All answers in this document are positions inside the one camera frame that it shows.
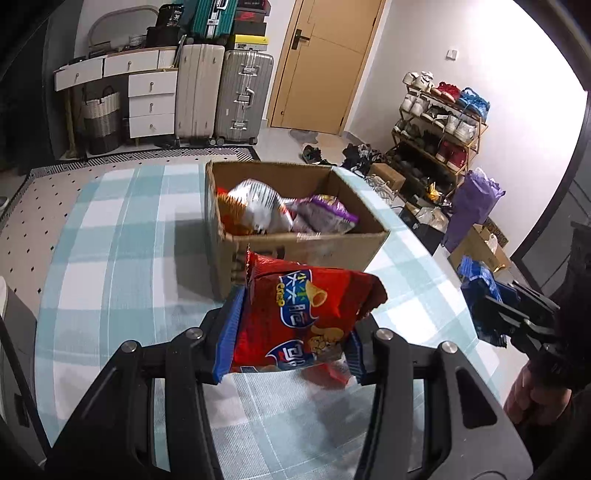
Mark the white drawer desk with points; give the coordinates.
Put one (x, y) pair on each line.
(152, 85)

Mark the orange snack packet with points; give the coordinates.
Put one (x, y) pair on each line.
(231, 212)

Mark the wooden shoe rack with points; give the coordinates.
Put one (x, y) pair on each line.
(465, 171)

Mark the yellow black shoe box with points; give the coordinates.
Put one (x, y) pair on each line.
(249, 42)

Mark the white light switch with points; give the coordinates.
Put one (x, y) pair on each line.
(452, 54)

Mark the silver suitcase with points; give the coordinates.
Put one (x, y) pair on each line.
(242, 97)

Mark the grey door mat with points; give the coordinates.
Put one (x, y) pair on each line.
(304, 137)

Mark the brown cardboard box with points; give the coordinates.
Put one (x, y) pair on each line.
(332, 249)

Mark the heap of loose shoes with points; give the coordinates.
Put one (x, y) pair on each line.
(355, 154)

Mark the silver purple snack packet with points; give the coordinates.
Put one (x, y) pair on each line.
(302, 219)
(330, 210)

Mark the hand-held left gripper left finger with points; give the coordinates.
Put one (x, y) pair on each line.
(228, 332)

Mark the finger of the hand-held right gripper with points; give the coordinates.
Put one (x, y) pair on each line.
(491, 321)
(480, 281)

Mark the black storage box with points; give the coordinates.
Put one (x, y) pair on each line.
(164, 27)

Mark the small cardboard box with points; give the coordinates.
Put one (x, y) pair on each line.
(385, 175)

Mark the open cardboard box with tissue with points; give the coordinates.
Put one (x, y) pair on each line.
(485, 249)

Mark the silver snack bag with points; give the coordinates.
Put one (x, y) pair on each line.
(256, 198)

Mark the black paper bag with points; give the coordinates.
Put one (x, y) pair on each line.
(422, 226)

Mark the purple bag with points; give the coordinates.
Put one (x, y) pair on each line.
(471, 207)

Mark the wooden door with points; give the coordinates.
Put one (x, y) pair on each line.
(323, 69)

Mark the arched mirror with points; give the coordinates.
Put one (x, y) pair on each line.
(99, 21)

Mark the rows of racked shoes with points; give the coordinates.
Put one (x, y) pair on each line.
(443, 120)

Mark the person's right hand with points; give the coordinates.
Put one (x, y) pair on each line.
(531, 401)

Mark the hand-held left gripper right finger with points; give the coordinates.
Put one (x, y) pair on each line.
(358, 362)

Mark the red snack packet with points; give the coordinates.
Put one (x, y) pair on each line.
(300, 323)

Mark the beige suitcase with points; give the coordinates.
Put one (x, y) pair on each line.
(198, 92)

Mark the person's right forearm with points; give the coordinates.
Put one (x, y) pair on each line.
(563, 443)

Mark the black shoe box red logo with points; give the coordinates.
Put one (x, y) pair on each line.
(250, 17)

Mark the woven laundry basket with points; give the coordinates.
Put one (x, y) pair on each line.
(101, 122)

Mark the teal suitcase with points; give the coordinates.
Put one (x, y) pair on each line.
(212, 18)

